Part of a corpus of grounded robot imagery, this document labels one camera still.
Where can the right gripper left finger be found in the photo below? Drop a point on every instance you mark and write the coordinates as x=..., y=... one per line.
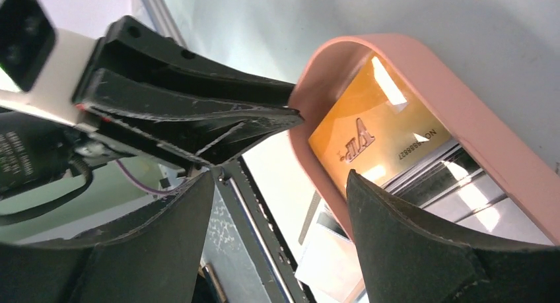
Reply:
x=149, y=255

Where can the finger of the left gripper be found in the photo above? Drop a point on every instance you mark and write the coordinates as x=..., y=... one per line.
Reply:
x=178, y=128
x=131, y=49

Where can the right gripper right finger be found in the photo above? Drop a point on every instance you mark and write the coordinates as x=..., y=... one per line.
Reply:
x=410, y=255

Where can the grey card holder wallet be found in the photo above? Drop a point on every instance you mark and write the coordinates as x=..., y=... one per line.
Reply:
x=328, y=265

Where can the pink oval tray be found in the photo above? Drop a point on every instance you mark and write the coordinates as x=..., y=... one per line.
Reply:
x=515, y=167

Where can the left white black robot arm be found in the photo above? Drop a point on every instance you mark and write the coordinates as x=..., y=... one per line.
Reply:
x=37, y=151

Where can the yellow credit card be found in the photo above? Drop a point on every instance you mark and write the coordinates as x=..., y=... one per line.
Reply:
x=378, y=127

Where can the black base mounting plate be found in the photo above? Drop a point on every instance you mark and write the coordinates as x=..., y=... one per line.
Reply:
x=245, y=253

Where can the aluminium frame rail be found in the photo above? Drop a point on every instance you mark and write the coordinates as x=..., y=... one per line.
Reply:
x=163, y=22

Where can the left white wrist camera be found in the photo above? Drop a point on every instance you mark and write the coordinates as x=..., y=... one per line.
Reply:
x=45, y=63

